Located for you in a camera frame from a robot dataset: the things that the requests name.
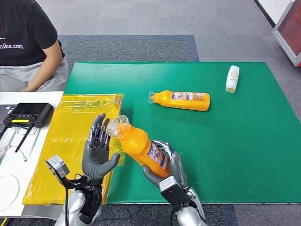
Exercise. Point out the dark laptop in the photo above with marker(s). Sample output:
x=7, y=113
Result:
x=4, y=111

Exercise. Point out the person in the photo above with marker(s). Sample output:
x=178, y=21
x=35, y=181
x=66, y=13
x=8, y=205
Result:
x=23, y=34

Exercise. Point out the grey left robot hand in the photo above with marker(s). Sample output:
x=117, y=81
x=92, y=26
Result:
x=95, y=162

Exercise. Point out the small white bottle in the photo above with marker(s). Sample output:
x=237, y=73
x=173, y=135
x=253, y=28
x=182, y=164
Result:
x=232, y=78

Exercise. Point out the black remote controller with antennas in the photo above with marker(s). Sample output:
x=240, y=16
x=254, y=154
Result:
x=30, y=113

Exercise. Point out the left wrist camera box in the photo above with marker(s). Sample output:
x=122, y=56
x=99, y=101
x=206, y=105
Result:
x=57, y=167

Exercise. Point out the person's forearm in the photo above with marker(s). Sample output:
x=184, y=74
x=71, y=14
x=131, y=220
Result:
x=47, y=67

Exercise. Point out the green table mat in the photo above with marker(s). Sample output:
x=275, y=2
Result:
x=223, y=140

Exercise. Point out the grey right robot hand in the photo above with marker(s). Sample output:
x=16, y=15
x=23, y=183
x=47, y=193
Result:
x=179, y=170

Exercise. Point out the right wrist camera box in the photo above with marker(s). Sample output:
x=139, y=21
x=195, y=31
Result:
x=171, y=190

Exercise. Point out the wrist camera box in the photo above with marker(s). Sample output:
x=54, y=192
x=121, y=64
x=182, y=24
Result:
x=171, y=190
x=57, y=167

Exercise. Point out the orange bottle with clear cap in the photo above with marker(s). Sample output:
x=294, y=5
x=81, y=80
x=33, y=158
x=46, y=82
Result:
x=136, y=146
x=188, y=102

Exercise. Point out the white-framed red cabinet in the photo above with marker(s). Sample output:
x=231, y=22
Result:
x=291, y=31

